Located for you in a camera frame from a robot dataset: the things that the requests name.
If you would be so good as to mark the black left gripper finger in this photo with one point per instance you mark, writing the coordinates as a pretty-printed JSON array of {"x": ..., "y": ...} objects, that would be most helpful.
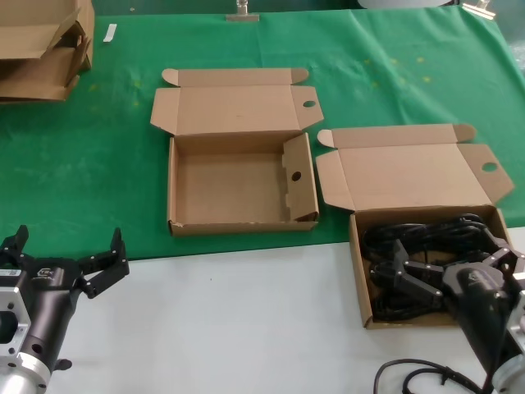
[
  {"x": 106, "y": 268},
  {"x": 12, "y": 252}
]

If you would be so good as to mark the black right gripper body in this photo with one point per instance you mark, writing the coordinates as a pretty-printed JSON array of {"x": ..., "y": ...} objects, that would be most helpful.
[{"x": 480, "y": 299}]

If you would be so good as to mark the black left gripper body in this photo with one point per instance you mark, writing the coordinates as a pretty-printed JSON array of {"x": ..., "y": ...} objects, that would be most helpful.
[{"x": 49, "y": 295}]

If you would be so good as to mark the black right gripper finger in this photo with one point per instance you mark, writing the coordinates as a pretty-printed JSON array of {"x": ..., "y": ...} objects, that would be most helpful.
[
  {"x": 510, "y": 258},
  {"x": 422, "y": 279}
]

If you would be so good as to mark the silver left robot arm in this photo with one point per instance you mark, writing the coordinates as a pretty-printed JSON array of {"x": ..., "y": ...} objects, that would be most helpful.
[{"x": 20, "y": 377}]

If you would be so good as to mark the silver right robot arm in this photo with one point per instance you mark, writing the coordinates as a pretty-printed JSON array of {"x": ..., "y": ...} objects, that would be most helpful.
[{"x": 512, "y": 375}]

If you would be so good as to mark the open cardboard box with divider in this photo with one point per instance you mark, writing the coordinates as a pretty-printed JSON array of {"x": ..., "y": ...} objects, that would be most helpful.
[{"x": 229, "y": 184}]

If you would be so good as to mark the green table cloth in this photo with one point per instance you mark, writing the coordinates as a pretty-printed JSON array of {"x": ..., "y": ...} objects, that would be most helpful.
[{"x": 82, "y": 164}]

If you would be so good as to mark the closed brown cardboard carton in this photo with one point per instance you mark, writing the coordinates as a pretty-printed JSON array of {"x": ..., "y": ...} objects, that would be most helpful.
[{"x": 37, "y": 78}]

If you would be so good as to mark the unfolded brown cardboard boxes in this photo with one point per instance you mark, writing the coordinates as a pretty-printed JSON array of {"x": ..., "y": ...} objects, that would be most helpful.
[{"x": 33, "y": 20}]

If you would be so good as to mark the white label strip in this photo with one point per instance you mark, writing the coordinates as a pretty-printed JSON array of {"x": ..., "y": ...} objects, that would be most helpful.
[{"x": 110, "y": 33}]

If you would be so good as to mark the silver left camera bracket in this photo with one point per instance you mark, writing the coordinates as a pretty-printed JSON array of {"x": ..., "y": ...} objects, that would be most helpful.
[{"x": 14, "y": 312}]

